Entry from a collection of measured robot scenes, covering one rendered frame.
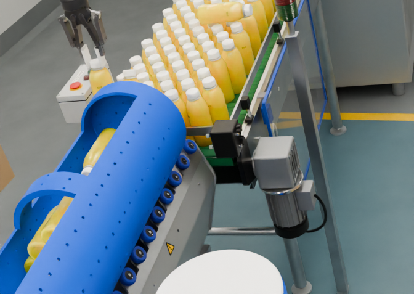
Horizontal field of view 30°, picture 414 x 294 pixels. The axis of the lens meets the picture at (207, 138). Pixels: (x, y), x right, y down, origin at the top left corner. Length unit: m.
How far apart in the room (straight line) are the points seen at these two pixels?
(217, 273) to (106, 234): 0.25
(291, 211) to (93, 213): 0.86
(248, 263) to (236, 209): 1.86
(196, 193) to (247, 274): 0.59
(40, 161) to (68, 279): 2.82
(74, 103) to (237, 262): 0.94
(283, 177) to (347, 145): 1.49
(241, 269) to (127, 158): 0.40
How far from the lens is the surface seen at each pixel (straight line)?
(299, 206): 2.41
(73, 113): 2.45
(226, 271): 1.67
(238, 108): 2.33
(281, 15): 2.34
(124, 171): 1.82
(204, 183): 2.24
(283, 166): 2.29
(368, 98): 4.11
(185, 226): 2.11
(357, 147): 3.75
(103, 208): 1.72
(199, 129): 2.28
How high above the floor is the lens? 2.15
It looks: 32 degrees down
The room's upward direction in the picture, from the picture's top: 16 degrees counter-clockwise
